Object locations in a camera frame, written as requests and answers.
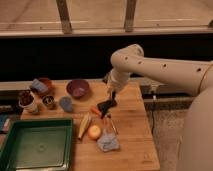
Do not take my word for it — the black rectangular block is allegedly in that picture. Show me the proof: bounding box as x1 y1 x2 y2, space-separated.
97 100 117 111

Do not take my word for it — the black dish brush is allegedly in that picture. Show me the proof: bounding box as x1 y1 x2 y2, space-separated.
97 91 117 118

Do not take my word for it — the crumpled blue cloth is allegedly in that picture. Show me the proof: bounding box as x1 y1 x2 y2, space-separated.
97 130 120 152

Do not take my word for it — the purple bowl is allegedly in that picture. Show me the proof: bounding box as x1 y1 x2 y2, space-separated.
66 79 90 98

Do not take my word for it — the small thin utensil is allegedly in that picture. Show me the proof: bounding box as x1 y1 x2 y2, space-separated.
107 115 118 134

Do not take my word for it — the green plastic tray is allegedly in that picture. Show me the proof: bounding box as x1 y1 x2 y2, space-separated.
0 119 73 171

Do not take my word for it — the yellow red apple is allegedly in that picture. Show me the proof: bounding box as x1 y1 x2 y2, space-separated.
87 125 102 140

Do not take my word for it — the yellow corn cob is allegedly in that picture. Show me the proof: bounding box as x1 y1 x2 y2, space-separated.
78 113 92 140

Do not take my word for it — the blue cloth in bowl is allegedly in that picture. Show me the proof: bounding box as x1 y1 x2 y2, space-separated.
30 79 48 93

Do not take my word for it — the blue plastic cup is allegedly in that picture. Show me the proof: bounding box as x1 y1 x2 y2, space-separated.
59 96 73 112

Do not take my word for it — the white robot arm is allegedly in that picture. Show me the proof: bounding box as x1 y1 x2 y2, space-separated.
107 44 213 171

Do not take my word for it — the wooden cutting board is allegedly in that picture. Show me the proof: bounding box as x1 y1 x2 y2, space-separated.
19 79 161 171

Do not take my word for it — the orange carrot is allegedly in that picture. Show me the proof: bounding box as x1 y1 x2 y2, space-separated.
90 106 107 125

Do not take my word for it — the small metal cup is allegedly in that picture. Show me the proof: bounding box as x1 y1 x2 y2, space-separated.
42 95 56 110

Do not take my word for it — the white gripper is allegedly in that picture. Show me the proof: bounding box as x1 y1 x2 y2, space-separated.
107 70 130 94

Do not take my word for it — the orange bowl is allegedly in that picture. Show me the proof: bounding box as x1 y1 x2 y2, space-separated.
38 77 53 97

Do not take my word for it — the white cup with contents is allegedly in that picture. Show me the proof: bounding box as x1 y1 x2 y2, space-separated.
18 90 38 114

